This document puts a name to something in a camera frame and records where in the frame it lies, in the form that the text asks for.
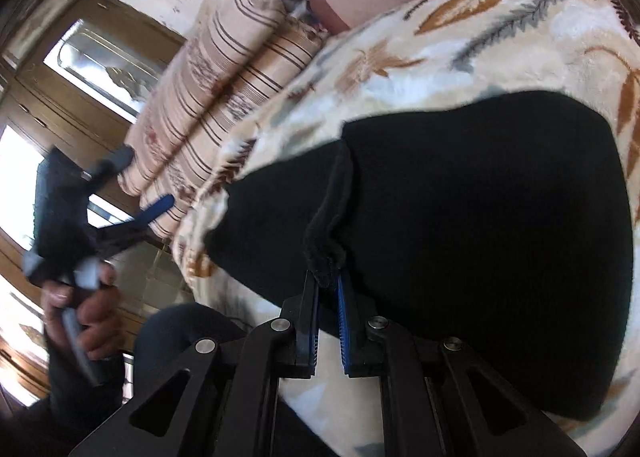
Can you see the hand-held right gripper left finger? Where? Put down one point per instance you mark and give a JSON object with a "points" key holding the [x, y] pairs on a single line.
{"points": [[311, 337]]}

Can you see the leaf print blanket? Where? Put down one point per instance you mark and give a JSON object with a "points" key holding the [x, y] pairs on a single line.
{"points": [[400, 62]]}

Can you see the person's leg in dark trousers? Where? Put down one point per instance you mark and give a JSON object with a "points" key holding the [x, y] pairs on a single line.
{"points": [[165, 332]]}

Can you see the wooden door with glass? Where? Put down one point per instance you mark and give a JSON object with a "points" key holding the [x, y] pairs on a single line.
{"points": [[60, 97]]}

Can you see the black pants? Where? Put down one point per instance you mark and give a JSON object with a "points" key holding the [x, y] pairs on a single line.
{"points": [[475, 237]]}

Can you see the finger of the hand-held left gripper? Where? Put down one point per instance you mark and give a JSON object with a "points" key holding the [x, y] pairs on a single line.
{"points": [[110, 164], [135, 224]]}

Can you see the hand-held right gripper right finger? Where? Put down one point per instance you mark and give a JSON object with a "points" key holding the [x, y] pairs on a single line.
{"points": [[346, 332]]}

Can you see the striped beige folded mattresses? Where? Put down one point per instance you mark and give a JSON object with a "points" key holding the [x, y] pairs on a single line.
{"points": [[225, 77]]}

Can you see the person's left hand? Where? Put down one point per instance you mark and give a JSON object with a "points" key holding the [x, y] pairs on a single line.
{"points": [[100, 322]]}

